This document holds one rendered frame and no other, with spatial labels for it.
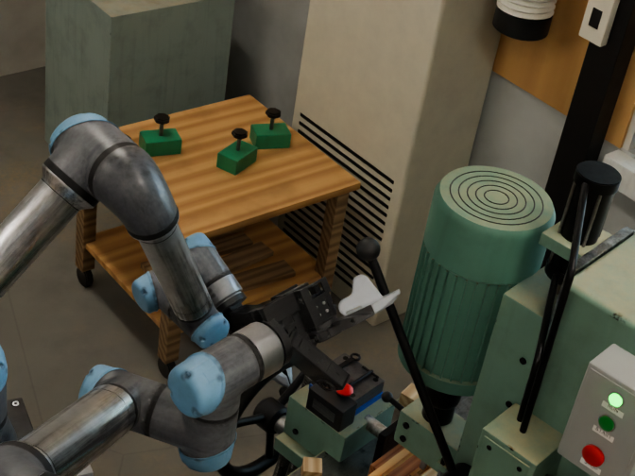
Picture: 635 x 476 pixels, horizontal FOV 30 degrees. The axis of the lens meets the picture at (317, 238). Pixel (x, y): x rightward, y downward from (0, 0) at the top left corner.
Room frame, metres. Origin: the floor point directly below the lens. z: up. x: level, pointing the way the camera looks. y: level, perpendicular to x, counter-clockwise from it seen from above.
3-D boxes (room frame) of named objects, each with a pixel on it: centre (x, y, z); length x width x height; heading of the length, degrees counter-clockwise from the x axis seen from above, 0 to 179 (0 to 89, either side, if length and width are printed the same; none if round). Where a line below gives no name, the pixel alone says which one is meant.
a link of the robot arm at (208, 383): (1.16, 0.10, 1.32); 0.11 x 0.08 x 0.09; 142
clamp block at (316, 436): (1.55, -0.09, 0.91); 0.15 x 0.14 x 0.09; 143
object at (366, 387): (1.55, -0.09, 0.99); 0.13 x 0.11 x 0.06; 143
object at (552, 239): (1.34, -0.35, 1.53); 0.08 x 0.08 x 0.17; 53
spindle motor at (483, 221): (1.43, -0.24, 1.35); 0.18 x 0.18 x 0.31
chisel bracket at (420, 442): (1.42, -0.26, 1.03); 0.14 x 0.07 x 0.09; 53
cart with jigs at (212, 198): (2.93, 0.33, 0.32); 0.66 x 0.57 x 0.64; 134
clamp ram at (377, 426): (1.50, -0.17, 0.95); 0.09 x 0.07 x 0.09; 143
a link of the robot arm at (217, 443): (1.17, 0.12, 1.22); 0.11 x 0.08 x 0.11; 78
